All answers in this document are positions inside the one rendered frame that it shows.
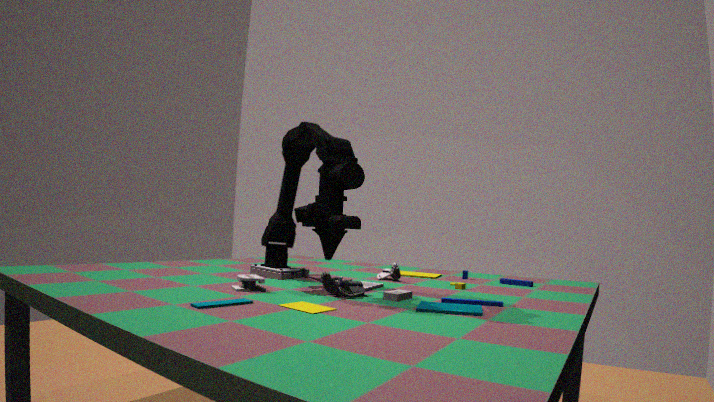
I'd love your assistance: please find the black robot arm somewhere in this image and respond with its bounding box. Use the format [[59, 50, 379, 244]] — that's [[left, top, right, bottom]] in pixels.
[[261, 122, 365, 268]]

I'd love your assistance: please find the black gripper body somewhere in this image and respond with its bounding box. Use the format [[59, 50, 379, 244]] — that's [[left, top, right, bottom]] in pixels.
[[302, 190, 361, 230]]

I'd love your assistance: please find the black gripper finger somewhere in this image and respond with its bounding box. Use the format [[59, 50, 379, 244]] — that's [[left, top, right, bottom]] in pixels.
[[319, 229, 348, 260], [312, 229, 326, 260]]

